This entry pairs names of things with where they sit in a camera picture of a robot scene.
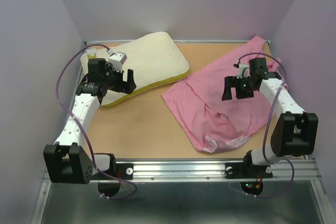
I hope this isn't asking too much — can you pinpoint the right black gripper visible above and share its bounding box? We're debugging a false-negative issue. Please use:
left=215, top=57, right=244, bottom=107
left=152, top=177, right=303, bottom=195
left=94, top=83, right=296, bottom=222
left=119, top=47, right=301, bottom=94
left=221, top=75, right=257, bottom=101

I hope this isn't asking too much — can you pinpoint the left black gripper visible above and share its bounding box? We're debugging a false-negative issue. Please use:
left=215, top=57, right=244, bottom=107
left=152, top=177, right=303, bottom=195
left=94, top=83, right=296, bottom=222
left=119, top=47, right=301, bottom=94
left=102, top=63, right=136, bottom=95

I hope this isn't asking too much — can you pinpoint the cream pillow yellow edge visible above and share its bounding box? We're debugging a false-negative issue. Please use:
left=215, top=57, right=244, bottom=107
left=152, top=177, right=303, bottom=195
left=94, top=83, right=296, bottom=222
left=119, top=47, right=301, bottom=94
left=80, top=31, right=191, bottom=109

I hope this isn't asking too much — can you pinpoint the pink pillowcase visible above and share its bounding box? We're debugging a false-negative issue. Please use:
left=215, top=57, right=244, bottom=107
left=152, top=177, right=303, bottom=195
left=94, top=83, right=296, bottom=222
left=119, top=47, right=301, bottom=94
left=161, top=35, right=289, bottom=154

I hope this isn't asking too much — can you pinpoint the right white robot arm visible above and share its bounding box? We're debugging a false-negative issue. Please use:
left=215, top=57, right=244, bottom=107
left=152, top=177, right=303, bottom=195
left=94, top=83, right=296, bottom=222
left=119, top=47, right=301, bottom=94
left=222, top=53, right=318, bottom=179

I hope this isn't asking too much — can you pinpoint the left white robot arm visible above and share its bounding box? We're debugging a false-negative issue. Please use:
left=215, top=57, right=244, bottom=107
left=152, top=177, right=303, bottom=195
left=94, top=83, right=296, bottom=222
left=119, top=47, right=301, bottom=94
left=43, top=58, right=137, bottom=184

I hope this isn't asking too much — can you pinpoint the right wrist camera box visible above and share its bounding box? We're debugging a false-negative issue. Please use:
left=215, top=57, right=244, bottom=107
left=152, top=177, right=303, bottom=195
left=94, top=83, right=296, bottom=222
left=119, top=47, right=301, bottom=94
left=234, top=62, right=249, bottom=79

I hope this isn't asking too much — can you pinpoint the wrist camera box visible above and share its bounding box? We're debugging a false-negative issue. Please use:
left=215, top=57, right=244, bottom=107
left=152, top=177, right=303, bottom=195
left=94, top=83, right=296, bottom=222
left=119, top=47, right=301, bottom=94
left=234, top=62, right=249, bottom=79
left=108, top=52, right=127, bottom=72

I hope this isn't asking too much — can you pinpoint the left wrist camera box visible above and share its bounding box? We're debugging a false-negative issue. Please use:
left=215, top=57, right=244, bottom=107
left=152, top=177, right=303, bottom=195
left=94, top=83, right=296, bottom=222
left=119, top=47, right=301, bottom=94
left=108, top=52, right=127, bottom=72

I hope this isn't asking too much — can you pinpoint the metal table frame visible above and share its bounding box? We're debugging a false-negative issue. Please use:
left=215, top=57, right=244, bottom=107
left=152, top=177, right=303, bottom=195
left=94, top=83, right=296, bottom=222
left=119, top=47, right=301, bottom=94
left=30, top=39, right=332, bottom=224

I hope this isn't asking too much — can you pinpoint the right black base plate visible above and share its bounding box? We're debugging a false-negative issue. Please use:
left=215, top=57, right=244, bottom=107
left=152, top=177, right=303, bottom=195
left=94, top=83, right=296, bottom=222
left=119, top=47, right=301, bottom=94
left=224, top=162, right=273, bottom=179

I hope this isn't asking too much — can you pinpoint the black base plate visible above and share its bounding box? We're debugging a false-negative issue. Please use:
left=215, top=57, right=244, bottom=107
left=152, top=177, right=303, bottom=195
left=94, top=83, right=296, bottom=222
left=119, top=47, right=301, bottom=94
left=83, top=163, right=133, bottom=180
left=224, top=162, right=273, bottom=179

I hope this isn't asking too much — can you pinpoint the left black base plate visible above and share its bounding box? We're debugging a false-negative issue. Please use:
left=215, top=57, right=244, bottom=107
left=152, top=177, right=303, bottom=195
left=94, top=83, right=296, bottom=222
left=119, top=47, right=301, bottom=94
left=83, top=163, right=133, bottom=180

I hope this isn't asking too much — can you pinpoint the aluminium front rail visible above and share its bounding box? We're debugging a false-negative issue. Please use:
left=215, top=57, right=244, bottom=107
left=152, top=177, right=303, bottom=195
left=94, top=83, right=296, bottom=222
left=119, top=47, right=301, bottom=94
left=41, top=158, right=322, bottom=183

